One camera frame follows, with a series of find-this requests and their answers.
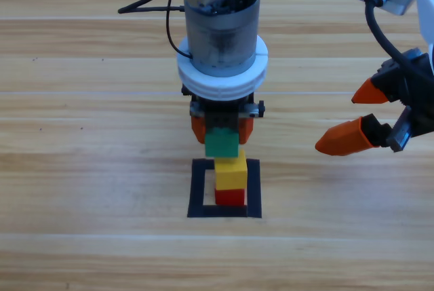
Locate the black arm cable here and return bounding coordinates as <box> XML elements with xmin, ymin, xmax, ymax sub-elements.
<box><xmin>117</xmin><ymin>0</ymin><xmax>195</xmax><ymax>60</ymax></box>
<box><xmin>363</xmin><ymin>0</ymin><xmax>429</xmax><ymax>75</ymax></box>

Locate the black tape square outline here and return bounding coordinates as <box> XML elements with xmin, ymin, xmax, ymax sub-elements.
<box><xmin>186</xmin><ymin>158</ymin><xmax>262</xmax><ymax>219</ymax></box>

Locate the red cube block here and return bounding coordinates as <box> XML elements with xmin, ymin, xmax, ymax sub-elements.
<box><xmin>214</xmin><ymin>187</ymin><xmax>246</xmax><ymax>208</ymax></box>

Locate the green cube block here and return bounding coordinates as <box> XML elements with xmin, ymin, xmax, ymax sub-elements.
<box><xmin>204</xmin><ymin>127</ymin><xmax>239</xmax><ymax>158</ymax></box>

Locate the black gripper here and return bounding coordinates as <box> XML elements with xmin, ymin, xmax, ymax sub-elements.
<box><xmin>314</xmin><ymin>47</ymin><xmax>434</xmax><ymax>157</ymax></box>
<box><xmin>181</xmin><ymin>83</ymin><xmax>266</xmax><ymax>145</ymax></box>

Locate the yellow cube block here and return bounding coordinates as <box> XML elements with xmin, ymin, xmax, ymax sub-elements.
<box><xmin>214</xmin><ymin>149</ymin><xmax>248</xmax><ymax>191</ymax></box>

